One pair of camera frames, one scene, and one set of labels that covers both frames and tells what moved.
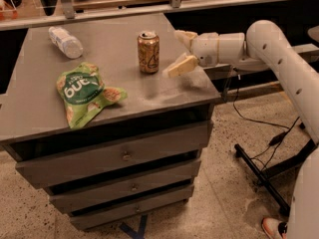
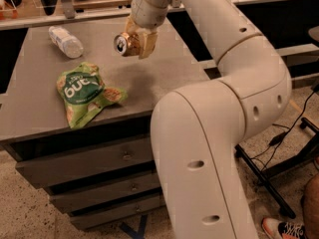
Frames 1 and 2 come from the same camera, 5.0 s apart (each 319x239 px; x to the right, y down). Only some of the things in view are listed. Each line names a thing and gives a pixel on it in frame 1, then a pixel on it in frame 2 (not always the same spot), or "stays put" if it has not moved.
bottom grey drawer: [132, 207] stays put
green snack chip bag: [83, 93] stays put
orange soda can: [149, 52] → [127, 44]
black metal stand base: [263, 176] stays put
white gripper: [204, 49] → [149, 13]
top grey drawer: [56, 167] stays put
